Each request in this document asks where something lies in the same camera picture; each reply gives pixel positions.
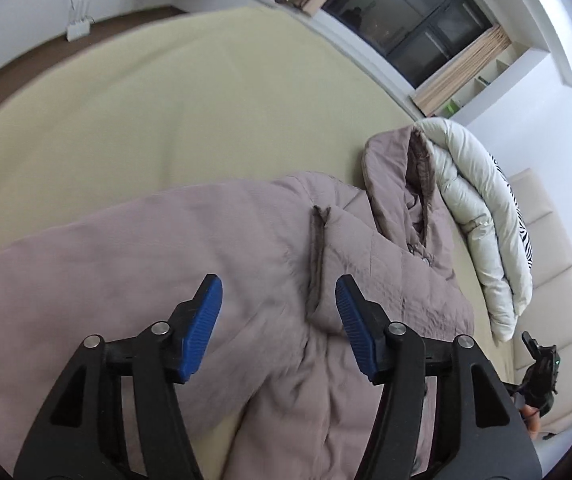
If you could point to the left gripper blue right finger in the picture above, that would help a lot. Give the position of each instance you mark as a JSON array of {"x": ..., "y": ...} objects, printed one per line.
[{"x": 478, "y": 431}]

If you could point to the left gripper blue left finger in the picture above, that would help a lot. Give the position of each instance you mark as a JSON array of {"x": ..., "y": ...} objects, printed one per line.
[{"x": 79, "y": 432}]

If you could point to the mauve hooded puffer coat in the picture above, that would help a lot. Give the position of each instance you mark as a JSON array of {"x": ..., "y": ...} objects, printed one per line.
[{"x": 278, "y": 354}]

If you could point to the person's right hand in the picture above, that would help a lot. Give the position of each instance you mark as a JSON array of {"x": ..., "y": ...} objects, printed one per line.
[{"x": 532, "y": 420}]

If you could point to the beige padded headboard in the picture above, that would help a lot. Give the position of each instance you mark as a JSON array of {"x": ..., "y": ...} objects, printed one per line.
[{"x": 548, "y": 317}]

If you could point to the white folded duvet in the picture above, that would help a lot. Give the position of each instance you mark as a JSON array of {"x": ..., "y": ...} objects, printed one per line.
[{"x": 480, "y": 204}]

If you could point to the zebra print pillow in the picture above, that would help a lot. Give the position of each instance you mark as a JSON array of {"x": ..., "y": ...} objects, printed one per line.
[{"x": 522, "y": 228}]

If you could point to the right beige curtain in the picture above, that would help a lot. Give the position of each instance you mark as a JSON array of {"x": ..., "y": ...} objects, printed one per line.
[{"x": 439, "y": 88}]

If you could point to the bed with olive sheet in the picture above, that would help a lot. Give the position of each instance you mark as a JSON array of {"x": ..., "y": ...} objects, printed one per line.
[{"x": 245, "y": 94}]

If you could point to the right built-in shelf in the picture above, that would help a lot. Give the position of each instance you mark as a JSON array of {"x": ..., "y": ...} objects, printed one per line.
[{"x": 501, "y": 74}]

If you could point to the white wifi router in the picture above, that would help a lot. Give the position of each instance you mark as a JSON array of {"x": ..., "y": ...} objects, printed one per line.
[{"x": 79, "y": 21}]

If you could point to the dark window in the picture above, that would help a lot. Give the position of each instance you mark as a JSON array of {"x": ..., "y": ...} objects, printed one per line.
[{"x": 417, "y": 37}]

